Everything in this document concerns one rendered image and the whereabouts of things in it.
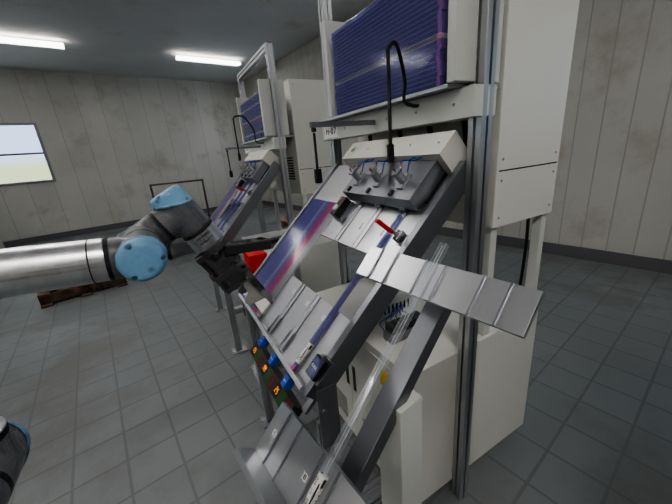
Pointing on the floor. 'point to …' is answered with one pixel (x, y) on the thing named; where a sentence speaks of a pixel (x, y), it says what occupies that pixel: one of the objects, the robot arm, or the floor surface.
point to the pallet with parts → (75, 292)
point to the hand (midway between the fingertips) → (267, 293)
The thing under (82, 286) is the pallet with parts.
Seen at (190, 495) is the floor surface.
